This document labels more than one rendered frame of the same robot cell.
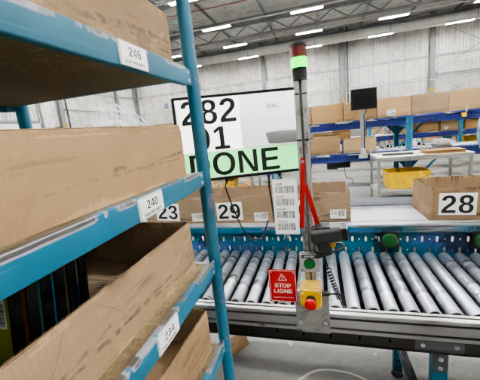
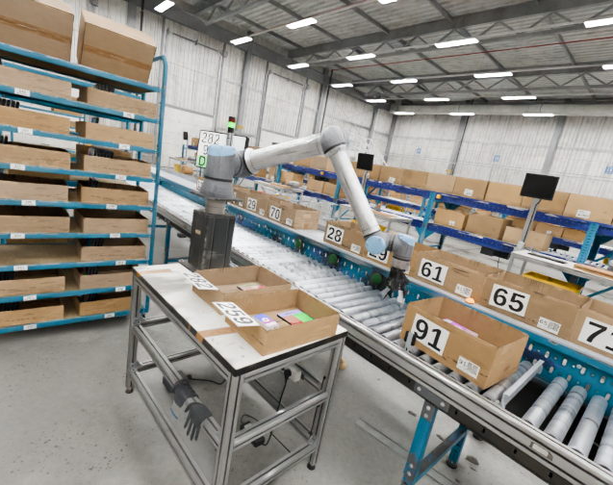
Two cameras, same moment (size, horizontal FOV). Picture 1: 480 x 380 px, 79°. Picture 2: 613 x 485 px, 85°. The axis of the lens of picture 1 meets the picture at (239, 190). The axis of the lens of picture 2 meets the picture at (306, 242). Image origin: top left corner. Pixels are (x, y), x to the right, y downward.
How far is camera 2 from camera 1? 2.26 m
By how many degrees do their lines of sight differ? 30
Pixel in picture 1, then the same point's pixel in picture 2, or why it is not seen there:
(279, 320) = not seen: hidden behind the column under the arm
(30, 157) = (99, 128)
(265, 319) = not seen: hidden behind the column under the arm
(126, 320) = (113, 168)
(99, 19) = (124, 107)
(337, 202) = (290, 215)
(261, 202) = (264, 203)
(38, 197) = (99, 135)
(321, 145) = (480, 223)
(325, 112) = (502, 191)
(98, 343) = (104, 166)
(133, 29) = (137, 109)
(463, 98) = not seen: outside the picture
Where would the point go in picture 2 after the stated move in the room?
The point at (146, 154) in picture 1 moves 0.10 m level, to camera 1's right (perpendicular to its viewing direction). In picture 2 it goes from (133, 137) to (141, 139)
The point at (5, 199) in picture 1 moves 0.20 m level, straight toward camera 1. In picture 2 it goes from (93, 133) to (75, 130)
